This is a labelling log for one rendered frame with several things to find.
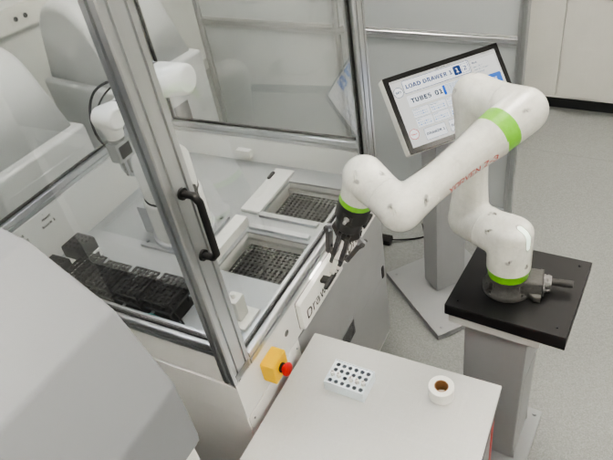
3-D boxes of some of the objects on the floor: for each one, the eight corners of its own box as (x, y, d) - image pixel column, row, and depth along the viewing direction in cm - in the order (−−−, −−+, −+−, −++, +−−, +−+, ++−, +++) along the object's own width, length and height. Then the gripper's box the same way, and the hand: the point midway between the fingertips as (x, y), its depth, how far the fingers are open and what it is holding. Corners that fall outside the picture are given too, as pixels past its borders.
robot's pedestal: (542, 413, 232) (566, 277, 185) (521, 477, 214) (543, 344, 167) (469, 387, 247) (475, 255, 200) (443, 444, 228) (443, 313, 181)
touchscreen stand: (518, 304, 278) (540, 116, 215) (438, 339, 269) (436, 153, 206) (459, 247, 316) (462, 72, 253) (387, 277, 307) (372, 102, 244)
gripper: (323, 214, 152) (308, 268, 170) (368, 235, 150) (348, 288, 167) (335, 197, 157) (319, 253, 175) (378, 217, 155) (358, 272, 172)
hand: (336, 263), depth 168 cm, fingers closed
